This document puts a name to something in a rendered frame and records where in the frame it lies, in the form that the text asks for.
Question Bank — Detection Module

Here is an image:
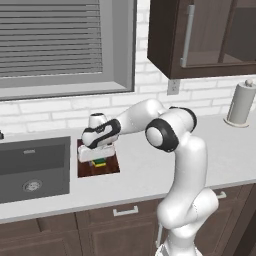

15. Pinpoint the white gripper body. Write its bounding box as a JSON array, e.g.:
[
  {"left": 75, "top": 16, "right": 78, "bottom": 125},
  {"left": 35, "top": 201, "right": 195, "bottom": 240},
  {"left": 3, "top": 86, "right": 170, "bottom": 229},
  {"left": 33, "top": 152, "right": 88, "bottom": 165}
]
[{"left": 77, "top": 143, "right": 117, "bottom": 164}]

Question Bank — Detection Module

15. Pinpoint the green and yellow sponge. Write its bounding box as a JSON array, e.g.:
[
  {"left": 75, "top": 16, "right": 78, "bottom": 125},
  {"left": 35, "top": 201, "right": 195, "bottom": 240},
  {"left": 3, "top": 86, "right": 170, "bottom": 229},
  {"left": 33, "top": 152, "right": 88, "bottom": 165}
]
[{"left": 91, "top": 158, "right": 107, "bottom": 168}]

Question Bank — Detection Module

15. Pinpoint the dark brown cutting board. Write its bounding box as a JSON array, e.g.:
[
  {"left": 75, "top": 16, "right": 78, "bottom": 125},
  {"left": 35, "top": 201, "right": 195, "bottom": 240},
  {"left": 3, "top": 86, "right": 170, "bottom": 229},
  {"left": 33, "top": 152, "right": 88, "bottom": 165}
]
[{"left": 76, "top": 138, "right": 121, "bottom": 179}]

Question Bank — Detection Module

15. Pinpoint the brown drawer front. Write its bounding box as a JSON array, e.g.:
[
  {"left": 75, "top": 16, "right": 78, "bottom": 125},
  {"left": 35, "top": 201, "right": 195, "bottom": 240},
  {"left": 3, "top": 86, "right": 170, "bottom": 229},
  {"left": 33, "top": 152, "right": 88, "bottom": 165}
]
[
  {"left": 213, "top": 184, "right": 255, "bottom": 214},
  {"left": 75, "top": 198, "right": 165, "bottom": 230},
  {"left": 0, "top": 212, "right": 80, "bottom": 256}
]

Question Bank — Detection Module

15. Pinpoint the dark grey sink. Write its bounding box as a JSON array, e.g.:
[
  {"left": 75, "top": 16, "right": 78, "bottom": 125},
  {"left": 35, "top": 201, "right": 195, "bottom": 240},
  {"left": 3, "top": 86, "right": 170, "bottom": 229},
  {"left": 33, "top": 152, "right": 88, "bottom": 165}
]
[{"left": 0, "top": 135, "right": 72, "bottom": 205}]

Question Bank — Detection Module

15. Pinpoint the brown cupboard door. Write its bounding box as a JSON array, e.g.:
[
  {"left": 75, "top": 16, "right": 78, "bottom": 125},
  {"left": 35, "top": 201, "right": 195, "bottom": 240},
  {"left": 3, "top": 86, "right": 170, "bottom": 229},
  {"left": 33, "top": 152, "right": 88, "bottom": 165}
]
[
  {"left": 196, "top": 203, "right": 249, "bottom": 256},
  {"left": 78, "top": 216, "right": 168, "bottom": 256}
]

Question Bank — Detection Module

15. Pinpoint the grey window with blinds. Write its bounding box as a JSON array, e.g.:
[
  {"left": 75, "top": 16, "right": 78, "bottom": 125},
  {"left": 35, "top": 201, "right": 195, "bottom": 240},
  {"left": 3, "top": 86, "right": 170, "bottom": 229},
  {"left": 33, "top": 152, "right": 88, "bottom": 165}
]
[{"left": 0, "top": 0, "right": 138, "bottom": 101}]

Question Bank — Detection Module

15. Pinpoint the white paper towel roll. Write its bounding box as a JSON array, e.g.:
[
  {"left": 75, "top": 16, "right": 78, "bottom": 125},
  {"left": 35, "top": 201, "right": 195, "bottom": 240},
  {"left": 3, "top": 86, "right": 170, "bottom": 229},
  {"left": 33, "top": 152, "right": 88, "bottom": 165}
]
[{"left": 223, "top": 79, "right": 256, "bottom": 129}]

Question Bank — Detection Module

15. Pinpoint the white wall socket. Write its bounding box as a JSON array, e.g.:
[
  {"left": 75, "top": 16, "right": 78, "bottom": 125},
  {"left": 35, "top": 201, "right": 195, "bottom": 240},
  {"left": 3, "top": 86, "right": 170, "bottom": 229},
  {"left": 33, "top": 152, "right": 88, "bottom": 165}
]
[{"left": 166, "top": 78, "right": 181, "bottom": 96}]

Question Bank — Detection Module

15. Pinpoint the grey cupboard door handle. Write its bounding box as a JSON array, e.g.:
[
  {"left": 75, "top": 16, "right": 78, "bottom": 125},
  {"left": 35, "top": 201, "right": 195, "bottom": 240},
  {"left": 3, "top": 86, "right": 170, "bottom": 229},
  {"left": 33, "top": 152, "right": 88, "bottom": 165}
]
[{"left": 180, "top": 4, "right": 196, "bottom": 68}]

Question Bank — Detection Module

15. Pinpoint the dark wood wall cupboard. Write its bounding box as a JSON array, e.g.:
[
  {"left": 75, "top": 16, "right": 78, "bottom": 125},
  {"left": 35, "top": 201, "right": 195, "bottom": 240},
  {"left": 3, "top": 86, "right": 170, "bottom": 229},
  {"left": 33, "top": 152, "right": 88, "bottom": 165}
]
[{"left": 147, "top": 0, "right": 256, "bottom": 80}]

